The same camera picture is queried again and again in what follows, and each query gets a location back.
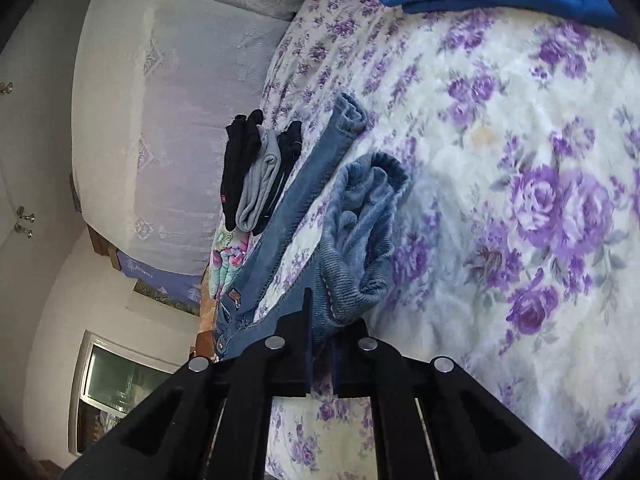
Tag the metal wardrobe knob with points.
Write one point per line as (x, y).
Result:
(6, 88)
(25, 216)
(23, 230)

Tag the blue denim jeans pants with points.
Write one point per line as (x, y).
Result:
(350, 240)

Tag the black folded pants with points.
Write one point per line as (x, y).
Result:
(237, 160)

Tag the grey folded pants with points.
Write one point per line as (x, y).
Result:
(260, 185)

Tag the dark navy folded pants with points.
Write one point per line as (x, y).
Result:
(291, 142)

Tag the purple floral bedsheet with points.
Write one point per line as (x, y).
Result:
(500, 160)

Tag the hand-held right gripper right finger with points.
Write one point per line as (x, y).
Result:
(350, 365)

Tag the colourful floral pillow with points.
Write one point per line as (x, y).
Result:
(227, 260)

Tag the wooden bed frame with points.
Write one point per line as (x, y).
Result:
(100, 240)

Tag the white wardrobe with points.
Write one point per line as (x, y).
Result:
(30, 160)

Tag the white framed window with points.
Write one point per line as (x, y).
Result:
(120, 385)

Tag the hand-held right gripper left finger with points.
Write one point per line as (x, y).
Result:
(295, 355)

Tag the blue patterned cloth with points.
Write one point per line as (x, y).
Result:
(160, 277)

